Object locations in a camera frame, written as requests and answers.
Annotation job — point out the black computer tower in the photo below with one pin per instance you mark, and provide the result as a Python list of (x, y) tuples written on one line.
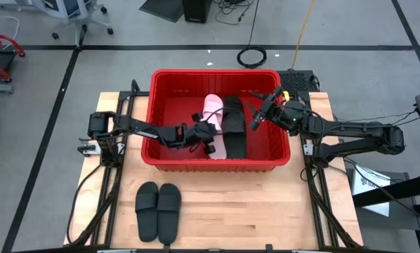
[(197, 10)]

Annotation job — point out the black aluminium frame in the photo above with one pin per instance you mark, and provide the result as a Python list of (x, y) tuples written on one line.
[(325, 201), (139, 93)]

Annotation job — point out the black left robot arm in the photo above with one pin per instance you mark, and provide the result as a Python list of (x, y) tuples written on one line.
[(132, 124)]

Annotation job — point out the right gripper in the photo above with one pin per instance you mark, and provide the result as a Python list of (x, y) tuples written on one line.
[(287, 114)]

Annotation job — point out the black slide sandal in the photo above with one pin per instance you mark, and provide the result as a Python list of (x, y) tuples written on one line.
[(234, 140), (169, 218), (146, 218)]

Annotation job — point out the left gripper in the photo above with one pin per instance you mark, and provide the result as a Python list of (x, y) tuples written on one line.
[(199, 135)]

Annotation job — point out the grey office chair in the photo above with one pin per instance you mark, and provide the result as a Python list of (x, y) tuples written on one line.
[(76, 15)]

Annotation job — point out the black vented power box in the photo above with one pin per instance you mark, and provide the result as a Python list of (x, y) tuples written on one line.
[(298, 81)]

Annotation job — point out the pink slide sandal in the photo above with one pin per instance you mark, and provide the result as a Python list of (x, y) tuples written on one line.
[(213, 103)]

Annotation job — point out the red plastic bin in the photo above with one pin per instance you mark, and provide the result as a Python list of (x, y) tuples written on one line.
[(175, 105)]

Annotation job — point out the dark grey floor mat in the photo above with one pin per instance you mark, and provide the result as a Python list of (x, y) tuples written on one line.
[(162, 8)]

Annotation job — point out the black right aluminium frame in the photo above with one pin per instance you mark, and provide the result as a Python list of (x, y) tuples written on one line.
[(325, 201)]

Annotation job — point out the black beam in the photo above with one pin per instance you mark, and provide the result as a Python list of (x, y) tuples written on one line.
[(399, 189)]

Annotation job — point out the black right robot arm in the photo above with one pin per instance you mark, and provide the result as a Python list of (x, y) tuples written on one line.
[(364, 131)]

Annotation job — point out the black left aluminium frame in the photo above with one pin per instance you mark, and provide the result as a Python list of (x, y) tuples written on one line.
[(139, 93)]

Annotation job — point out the white paper sign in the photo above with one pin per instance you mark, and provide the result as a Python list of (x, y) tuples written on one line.
[(371, 177)]

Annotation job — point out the yellow tape tag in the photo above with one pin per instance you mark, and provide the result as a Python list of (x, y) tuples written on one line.
[(286, 94)]

